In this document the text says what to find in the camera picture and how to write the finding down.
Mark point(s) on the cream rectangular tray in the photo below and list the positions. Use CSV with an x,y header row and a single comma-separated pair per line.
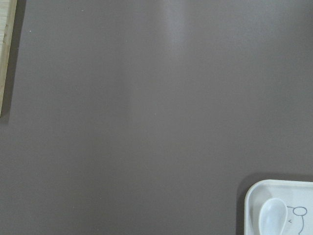
x,y
298,197

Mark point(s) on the wooden cutting board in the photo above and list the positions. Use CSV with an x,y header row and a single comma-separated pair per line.
x,y
7,19

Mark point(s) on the white ceramic spoon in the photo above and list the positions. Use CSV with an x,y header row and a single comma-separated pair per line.
x,y
272,217

